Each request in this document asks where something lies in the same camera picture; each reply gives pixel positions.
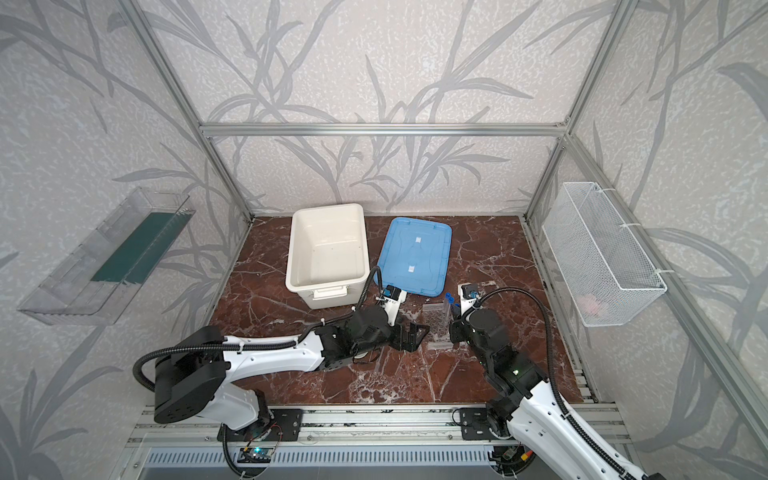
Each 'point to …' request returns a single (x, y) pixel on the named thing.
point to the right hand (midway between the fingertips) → (455, 297)
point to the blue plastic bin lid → (416, 256)
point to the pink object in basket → (588, 304)
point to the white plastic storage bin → (328, 261)
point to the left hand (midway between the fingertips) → (423, 319)
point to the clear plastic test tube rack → (437, 317)
